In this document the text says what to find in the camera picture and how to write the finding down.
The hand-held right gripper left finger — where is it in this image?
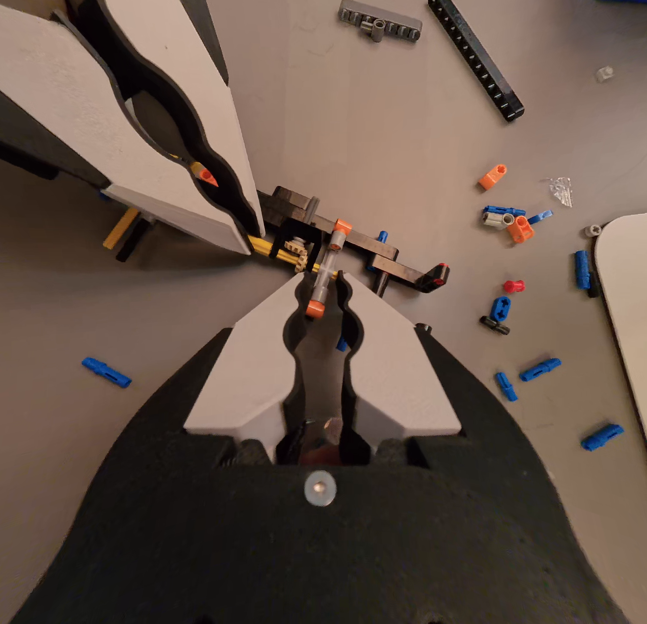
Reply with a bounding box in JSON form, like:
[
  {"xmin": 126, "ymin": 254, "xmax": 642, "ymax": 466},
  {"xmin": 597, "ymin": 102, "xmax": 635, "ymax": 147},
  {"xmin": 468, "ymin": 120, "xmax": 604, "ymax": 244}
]
[{"xmin": 183, "ymin": 273, "xmax": 309, "ymax": 463}]

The orange lego connector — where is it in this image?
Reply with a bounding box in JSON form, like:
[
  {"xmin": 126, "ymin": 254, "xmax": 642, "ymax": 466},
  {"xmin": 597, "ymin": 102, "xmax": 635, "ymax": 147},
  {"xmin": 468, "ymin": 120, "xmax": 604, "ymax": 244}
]
[
  {"xmin": 477, "ymin": 164, "xmax": 507, "ymax": 191},
  {"xmin": 506, "ymin": 216, "xmax": 535, "ymax": 244}
]

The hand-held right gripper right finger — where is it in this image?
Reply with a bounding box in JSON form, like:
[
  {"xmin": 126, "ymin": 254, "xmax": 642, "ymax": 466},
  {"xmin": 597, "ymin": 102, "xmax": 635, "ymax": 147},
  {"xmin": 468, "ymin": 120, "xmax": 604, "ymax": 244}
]
[{"xmin": 336, "ymin": 270, "xmax": 462, "ymax": 460}]

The grey lego beam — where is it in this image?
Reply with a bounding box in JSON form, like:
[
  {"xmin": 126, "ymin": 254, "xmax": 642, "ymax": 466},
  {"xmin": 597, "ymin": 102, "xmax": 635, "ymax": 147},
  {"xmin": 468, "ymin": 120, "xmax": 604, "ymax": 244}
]
[{"xmin": 338, "ymin": 0, "xmax": 423, "ymax": 44}]

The black yellow lego assembly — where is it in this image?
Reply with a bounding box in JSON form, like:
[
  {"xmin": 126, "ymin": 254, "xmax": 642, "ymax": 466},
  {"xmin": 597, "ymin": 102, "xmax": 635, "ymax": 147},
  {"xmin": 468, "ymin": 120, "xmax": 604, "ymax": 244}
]
[{"xmin": 98, "ymin": 152, "xmax": 451, "ymax": 354}]

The long black lego beam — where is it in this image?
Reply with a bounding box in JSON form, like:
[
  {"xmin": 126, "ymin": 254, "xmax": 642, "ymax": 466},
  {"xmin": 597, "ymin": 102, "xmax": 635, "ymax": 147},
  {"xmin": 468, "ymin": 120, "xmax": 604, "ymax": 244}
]
[{"xmin": 428, "ymin": 0, "xmax": 525, "ymax": 123}]

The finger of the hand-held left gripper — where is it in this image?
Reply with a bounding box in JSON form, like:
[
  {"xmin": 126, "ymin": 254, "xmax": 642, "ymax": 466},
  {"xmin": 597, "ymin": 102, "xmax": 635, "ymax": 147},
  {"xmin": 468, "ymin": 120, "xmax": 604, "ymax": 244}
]
[
  {"xmin": 0, "ymin": 5, "xmax": 253, "ymax": 256},
  {"xmin": 66, "ymin": 0, "xmax": 267, "ymax": 238}
]

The white document stand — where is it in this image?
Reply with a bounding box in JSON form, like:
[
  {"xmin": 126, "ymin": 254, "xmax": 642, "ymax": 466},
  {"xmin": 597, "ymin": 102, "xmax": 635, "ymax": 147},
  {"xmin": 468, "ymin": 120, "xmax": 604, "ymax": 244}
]
[{"xmin": 594, "ymin": 214, "xmax": 647, "ymax": 433}]

